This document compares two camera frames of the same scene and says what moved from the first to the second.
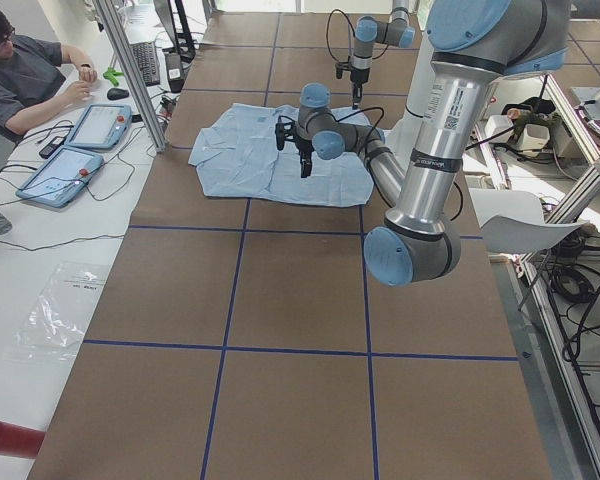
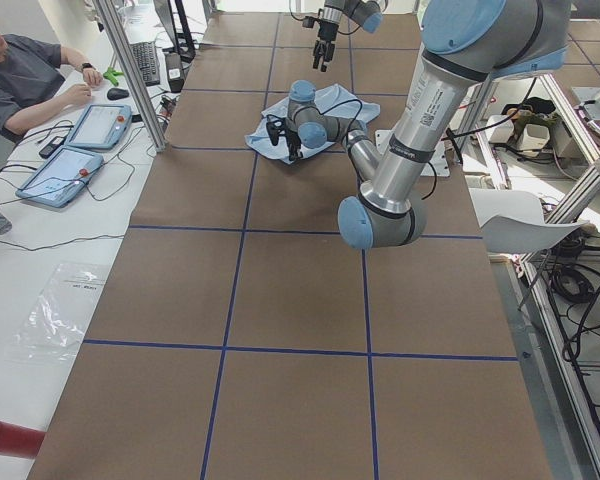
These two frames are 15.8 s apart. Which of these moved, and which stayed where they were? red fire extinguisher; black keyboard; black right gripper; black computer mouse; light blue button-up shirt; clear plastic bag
Moved: light blue button-up shirt; black right gripper
Stayed: red fire extinguisher; black keyboard; clear plastic bag; black computer mouse
